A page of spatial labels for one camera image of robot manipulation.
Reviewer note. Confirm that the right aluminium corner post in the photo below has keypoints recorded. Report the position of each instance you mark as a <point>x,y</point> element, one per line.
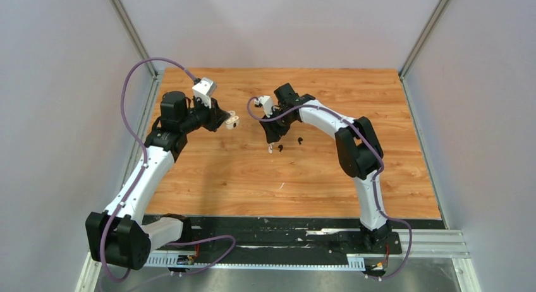
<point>426,32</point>

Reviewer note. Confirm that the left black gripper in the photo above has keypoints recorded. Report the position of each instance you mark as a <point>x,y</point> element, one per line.
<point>216,116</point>

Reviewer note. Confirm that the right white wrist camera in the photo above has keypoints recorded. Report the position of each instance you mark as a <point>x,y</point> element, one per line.
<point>266,103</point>

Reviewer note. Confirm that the white earbud charging case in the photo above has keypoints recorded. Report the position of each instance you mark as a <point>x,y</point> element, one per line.
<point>234,122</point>

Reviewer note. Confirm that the aluminium rail frame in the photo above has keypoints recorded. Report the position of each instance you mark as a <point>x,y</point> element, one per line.
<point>426,244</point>

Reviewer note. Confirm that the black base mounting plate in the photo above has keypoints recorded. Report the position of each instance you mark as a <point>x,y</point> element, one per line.
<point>285,241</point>

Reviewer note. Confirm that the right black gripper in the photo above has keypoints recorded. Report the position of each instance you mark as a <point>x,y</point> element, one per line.
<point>273,133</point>

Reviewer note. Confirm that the left aluminium corner post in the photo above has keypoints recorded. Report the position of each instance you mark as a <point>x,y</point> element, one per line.
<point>130,29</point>

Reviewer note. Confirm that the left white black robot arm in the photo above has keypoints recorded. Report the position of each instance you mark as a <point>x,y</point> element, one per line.
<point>117,235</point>

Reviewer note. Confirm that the aluminium corner post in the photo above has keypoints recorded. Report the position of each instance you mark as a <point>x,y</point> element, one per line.
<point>130,29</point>
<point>426,32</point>

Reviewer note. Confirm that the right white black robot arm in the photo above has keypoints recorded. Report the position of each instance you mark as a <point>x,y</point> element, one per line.
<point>359,152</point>

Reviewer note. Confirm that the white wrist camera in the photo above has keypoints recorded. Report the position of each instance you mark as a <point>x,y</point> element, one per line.
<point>203,91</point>
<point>266,103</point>

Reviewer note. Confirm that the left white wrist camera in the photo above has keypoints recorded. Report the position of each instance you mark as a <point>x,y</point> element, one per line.
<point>203,91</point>

